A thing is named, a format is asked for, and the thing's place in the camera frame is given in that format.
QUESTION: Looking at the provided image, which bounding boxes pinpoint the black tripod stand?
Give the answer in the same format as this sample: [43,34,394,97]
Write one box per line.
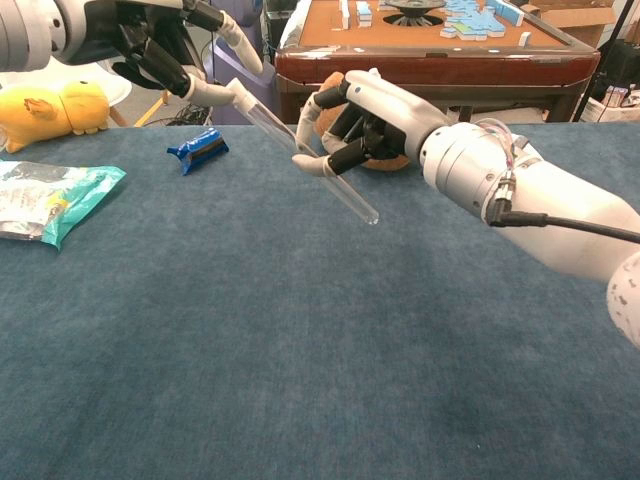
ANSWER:
[572,0,631,124]

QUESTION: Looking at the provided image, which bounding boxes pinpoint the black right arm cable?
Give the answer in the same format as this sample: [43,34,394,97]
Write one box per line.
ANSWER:
[488,174,640,246]

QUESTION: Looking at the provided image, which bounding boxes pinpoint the teal snack bag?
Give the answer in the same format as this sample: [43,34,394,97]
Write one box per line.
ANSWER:
[0,159,128,251]

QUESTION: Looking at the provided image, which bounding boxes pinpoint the brown capybara plush toy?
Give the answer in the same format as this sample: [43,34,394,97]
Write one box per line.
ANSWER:
[317,71,412,172]

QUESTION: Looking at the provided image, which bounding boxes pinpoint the blue cookie packet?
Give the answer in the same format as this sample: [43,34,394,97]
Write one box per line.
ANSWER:
[166,127,230,176]

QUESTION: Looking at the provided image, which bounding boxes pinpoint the brown mahjong table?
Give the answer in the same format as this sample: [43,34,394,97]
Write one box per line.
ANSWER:
[273,0,602,125]

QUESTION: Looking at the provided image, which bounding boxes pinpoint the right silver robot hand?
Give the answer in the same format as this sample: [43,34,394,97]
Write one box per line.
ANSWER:
[291,69,449,179]

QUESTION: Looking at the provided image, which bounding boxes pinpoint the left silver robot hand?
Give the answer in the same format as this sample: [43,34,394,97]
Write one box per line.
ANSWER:
[49,0,265,107]

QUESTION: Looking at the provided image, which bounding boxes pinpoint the blue-grey machine base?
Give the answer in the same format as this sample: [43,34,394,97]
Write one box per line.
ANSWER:
[202,0,277,126]

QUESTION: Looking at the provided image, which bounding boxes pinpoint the clear plastic tube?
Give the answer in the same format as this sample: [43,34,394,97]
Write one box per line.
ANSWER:
[243,97,381,227]

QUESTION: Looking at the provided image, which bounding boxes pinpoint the blue table cloth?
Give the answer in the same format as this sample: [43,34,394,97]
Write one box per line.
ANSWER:
[0,122,640,480]

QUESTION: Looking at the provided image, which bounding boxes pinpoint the blue mahjong tile pile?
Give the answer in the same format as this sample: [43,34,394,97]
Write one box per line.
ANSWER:
[439,0,525,41]

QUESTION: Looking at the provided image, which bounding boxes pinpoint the cardboard box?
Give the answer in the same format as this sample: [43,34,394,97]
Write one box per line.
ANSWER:
[529,0,616,49]

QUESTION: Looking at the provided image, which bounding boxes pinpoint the white chair with wooden legs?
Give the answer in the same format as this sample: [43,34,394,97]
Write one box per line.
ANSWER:
[97,59,169,129]

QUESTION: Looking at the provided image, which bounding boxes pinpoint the yellow plush toy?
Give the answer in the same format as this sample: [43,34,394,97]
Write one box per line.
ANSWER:
[0,80,111,154]

